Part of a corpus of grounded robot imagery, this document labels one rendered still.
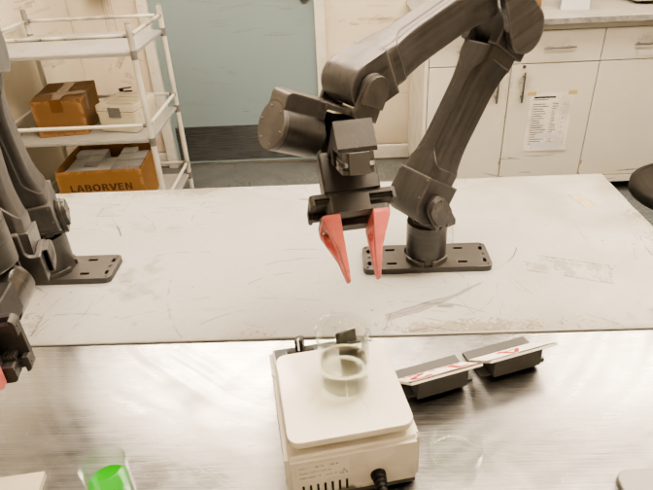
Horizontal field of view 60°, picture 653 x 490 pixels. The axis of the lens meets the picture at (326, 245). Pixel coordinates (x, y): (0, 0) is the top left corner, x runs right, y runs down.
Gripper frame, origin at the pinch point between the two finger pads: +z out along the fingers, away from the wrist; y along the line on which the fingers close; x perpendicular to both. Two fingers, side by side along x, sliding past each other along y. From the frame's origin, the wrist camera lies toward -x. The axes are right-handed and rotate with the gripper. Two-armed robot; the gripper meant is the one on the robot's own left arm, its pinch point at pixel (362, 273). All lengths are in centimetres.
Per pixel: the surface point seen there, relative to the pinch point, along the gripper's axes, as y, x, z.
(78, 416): -34.8, 8.2, 10.3
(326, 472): -8.0, -6.1, 20.1
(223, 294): -17.7, 21.7, -5.3
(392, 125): 77, 238, -149
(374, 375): -1.5, -4.6, 11.9
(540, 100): 133, 170, -116
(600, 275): 38.6, 16.4, 1.2
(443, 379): 7.5, 2.7, 13.1
